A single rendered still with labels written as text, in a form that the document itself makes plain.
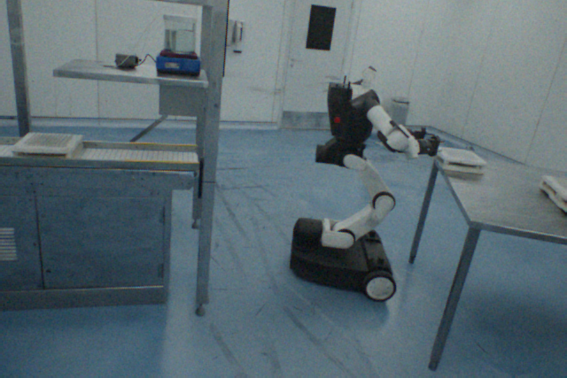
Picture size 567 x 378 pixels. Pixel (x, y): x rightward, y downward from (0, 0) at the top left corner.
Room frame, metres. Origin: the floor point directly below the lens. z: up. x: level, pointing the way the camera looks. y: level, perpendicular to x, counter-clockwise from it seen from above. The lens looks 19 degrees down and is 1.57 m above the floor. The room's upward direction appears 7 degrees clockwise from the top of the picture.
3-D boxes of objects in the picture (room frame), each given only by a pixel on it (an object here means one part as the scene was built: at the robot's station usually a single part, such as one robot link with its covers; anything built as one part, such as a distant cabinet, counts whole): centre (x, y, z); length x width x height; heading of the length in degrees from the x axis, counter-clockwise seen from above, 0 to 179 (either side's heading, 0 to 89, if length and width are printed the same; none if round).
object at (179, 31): (2.01, 0.55, 1.45); 0.15 x 0.15 x 0.19
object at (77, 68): (1.92, 0.71, 1.25); 0.62 x 0.38 x 0.04; 105
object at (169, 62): (2.01, 0.55, 1.31); 0.21 x 0.20 x 0.09; 15
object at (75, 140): (1.83, 1.10, 0.89); 0.25 x 0.24 x 0.02; 15
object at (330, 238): (2.44, -0.41, 0.28); 0.21 x 0.20 x 0.13; 89
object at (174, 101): (2.10, 0.56, 1.14); 0.22 x 0.11 x 0.20; 105
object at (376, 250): (2.44, -0.44, 0.19); 0.64 x 0.52 x 0.33; 89
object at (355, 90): (2.44, -0.37, 1.11); 0.34 x 0.30 x 0.36; 179
